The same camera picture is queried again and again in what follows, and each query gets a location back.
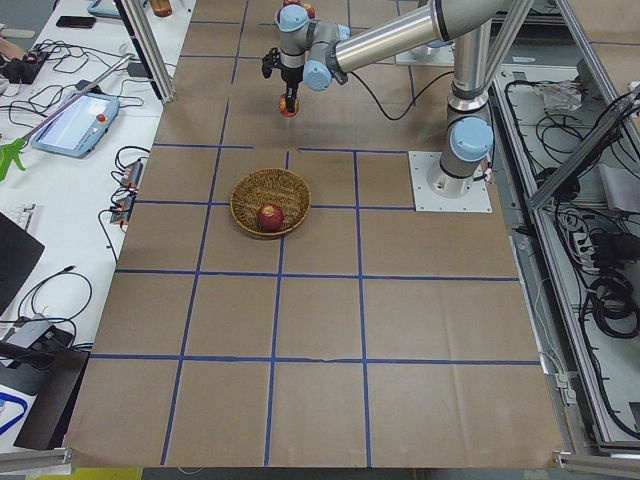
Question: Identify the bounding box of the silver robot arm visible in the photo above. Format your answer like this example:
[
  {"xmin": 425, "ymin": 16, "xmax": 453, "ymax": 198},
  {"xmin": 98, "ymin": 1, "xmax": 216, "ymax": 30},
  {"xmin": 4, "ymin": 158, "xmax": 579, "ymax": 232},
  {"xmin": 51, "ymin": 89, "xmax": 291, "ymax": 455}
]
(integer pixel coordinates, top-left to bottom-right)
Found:
[{"xmin": 262, "ymin": 1, "xmax": 503, "ymax": 116}]

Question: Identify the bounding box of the black laptop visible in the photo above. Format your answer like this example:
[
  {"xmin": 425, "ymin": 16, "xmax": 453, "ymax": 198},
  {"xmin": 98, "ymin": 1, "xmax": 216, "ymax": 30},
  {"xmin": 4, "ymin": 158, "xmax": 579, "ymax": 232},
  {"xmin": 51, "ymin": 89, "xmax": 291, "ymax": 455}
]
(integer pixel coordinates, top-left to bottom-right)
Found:
[{"xmin": 0, "ymin": 214, "xmax": 45, "ymax": 313}]

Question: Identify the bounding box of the red yellow apple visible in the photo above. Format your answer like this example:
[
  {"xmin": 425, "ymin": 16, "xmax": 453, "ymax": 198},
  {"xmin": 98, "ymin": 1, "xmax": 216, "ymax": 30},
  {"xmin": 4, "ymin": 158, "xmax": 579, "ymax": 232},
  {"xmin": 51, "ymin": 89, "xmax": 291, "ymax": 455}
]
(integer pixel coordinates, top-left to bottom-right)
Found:
[{"xmin": 278, "ymin": 94, "xmax": 300, "ymax": 118}]

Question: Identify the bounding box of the dark red apple in basket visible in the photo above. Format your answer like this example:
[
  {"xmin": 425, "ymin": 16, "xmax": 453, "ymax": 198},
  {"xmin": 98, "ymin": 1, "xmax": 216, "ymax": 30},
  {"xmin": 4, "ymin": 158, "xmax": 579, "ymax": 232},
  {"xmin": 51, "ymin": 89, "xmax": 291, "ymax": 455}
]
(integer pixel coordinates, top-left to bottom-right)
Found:
[{"xmin": 256, "ymin": 203, "xmax": 284, "ymax": 233}]

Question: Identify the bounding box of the black smartphone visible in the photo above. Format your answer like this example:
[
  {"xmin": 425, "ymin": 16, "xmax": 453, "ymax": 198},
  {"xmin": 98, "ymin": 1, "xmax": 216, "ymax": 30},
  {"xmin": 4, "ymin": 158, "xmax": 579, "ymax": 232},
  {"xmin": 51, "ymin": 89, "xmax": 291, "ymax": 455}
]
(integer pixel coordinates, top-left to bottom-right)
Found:
[{"xmin": 56, "ymin": 15, "xmax": 96, "ymax": 29}]

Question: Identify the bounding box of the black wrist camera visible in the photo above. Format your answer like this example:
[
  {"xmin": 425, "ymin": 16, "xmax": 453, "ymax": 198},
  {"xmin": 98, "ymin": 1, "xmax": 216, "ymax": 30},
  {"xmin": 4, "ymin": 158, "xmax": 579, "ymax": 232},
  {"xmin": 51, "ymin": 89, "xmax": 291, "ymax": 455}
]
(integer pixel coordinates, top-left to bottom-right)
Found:
[{"xmin": 261, "ymin": 47, "xmax": 281, "ymax": 79}]

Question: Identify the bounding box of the aluminium frame post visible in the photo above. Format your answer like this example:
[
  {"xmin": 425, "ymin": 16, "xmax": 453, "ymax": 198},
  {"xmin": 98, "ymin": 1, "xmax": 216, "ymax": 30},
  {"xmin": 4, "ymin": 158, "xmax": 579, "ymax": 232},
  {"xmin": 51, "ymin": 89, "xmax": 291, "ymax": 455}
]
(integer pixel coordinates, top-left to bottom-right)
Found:
[{"xmin": 115, "ymin": 0, "xmax": 176, "ymax": 104}]

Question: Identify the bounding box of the woven wicker basket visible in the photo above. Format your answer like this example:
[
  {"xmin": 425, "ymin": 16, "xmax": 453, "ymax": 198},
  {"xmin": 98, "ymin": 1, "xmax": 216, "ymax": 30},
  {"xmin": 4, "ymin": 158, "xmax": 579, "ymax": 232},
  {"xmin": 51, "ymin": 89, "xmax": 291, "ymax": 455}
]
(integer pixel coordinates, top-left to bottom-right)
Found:
[{"xmin": 230, "ymin": 168, "xmax": 311, "ymax": 239}]

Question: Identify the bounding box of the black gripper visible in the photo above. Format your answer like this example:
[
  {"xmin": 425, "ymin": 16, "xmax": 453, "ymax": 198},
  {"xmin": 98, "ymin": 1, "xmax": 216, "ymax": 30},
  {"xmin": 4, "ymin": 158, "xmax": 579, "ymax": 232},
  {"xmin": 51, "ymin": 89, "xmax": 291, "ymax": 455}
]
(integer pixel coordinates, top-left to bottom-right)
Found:
[{"xmin": 280, "ymin": 65, "xmax": 303, "ymax": 112}]

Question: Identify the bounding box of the blue teach pendant tablet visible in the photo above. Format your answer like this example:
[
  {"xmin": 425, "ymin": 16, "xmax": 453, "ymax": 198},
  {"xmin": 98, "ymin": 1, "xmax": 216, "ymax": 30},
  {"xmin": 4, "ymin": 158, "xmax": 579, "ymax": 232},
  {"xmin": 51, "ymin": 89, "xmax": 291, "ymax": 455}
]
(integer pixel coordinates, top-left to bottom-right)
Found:
[{"xmin": 30, "ymin": 93, "xmax": 120, "ymax": 158}]

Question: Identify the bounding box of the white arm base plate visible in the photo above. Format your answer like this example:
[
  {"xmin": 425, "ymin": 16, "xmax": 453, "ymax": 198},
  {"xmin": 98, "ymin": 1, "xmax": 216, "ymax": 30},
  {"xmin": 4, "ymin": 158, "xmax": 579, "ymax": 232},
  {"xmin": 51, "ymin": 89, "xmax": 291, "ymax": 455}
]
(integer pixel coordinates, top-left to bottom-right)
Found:
[{"xmin": 408, "ymin": 151, "xmax": 493, "ymax": 214}]

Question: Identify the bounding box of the red apple on plate top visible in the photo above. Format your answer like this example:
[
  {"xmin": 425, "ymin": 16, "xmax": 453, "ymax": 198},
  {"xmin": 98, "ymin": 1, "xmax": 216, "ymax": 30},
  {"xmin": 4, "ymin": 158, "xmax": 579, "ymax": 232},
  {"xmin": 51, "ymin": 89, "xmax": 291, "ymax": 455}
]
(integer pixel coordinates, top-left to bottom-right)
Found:
[{"xmin": 301, "ymin": 3, "xmax": 316, "ymax": 19}]

